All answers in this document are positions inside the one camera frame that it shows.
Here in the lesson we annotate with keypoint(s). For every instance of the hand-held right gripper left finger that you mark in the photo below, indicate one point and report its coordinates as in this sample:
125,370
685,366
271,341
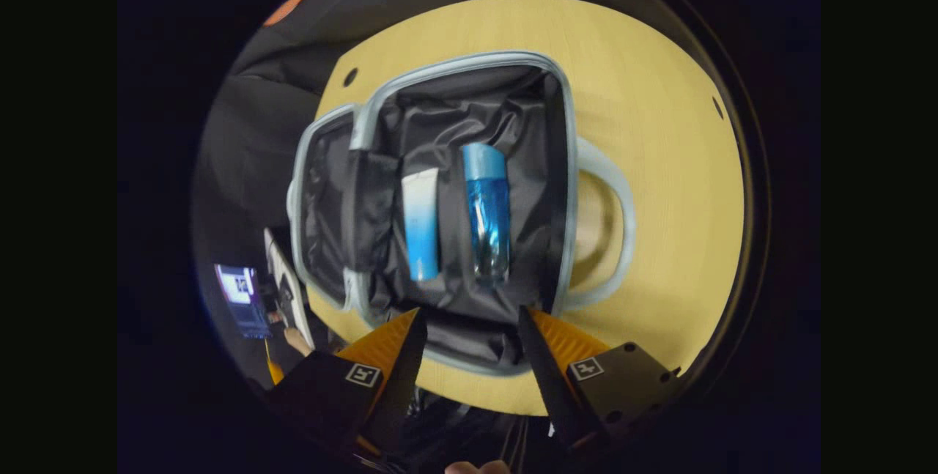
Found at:
399,386

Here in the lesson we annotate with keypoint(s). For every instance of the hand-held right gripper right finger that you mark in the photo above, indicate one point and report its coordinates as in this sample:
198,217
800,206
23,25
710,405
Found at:
546,386

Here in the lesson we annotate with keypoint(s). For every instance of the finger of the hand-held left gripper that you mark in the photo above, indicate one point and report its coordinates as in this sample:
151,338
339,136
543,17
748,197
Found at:
275,373

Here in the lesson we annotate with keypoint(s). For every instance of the blue skincare bottle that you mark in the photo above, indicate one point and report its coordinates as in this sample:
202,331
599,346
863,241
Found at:
487,217

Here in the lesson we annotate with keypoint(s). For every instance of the light blue suitcase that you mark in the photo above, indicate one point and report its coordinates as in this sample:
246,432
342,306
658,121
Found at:
476,108

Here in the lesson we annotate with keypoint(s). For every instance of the black backdrop cloth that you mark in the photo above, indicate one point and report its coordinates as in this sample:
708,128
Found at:
249,137

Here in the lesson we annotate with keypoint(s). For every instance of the black table grommet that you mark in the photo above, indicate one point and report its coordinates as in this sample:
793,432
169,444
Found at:
717,108
350,77

